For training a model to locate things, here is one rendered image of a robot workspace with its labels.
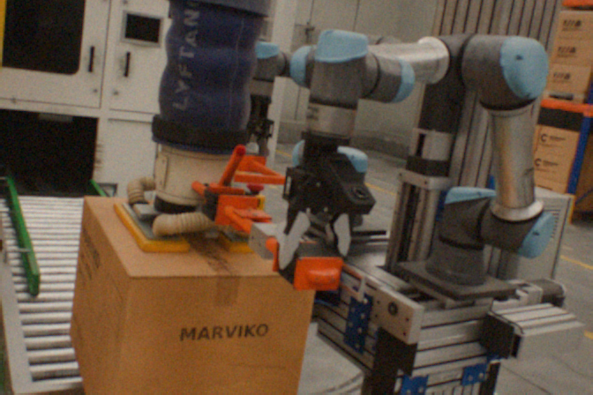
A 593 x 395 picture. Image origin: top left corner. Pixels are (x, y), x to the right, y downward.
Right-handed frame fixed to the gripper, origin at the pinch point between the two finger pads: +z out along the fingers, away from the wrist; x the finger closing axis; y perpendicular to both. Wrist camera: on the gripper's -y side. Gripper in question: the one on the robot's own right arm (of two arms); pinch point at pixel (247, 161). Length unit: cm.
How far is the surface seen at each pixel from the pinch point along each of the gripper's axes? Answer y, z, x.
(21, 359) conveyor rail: -2, 60, -58
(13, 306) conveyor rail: -38, 60, -59
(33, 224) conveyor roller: -148, 67, -46
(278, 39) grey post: -270, -42, 127
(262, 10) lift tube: 38, -42, -18
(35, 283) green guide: -55, 60, -51
